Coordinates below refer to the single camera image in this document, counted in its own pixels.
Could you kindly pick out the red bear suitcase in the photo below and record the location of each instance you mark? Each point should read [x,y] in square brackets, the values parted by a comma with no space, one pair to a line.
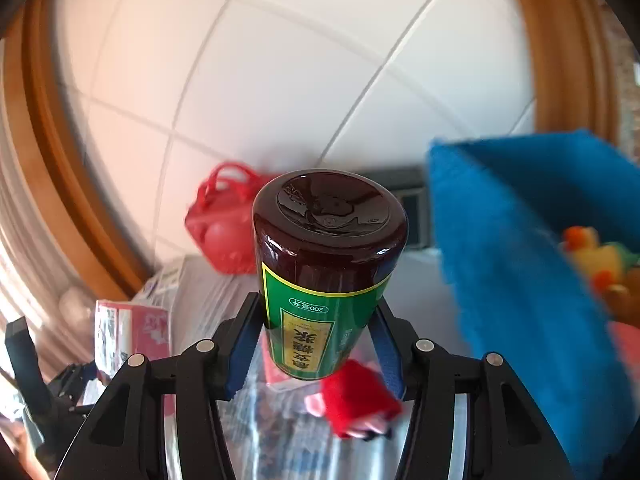
[220,230]

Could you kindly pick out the white pink tissue pack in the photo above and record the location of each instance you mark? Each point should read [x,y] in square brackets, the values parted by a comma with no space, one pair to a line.
[130,330]

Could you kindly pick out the pink pig plush red dress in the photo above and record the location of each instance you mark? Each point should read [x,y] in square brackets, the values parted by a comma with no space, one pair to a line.
[360,400]

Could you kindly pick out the light curtain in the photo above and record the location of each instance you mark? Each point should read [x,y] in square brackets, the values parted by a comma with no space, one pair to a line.
[20,235]

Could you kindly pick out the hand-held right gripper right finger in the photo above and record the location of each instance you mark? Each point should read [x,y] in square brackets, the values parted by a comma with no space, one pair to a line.
[387,355]

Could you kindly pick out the blue plastic crate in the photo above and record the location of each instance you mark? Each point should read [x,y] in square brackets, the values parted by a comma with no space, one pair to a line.
[500,260]

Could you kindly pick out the yellow orange plush toy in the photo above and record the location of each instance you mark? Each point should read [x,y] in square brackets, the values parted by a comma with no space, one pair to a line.
[600,260]

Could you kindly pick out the wooden door frame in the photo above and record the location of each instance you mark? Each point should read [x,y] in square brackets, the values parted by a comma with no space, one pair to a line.
[60,160]
[565,60]

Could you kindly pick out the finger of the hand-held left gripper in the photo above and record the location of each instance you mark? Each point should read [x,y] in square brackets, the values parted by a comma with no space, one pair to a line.
[27,365]

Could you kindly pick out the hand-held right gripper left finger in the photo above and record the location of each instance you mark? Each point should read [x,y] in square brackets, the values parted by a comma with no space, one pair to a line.
[240,350]

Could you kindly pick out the clear plastic bag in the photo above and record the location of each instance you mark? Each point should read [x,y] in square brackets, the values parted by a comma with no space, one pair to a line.
[75,302]

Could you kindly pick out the desktop with light blue cloth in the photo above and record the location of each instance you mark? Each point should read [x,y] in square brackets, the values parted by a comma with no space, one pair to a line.
[425,300]

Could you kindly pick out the white remote control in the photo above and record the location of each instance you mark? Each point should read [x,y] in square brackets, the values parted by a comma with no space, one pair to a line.
[165,280]

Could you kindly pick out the brown bottle green label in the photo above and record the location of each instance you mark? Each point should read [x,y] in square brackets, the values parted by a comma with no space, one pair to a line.
[325,260]

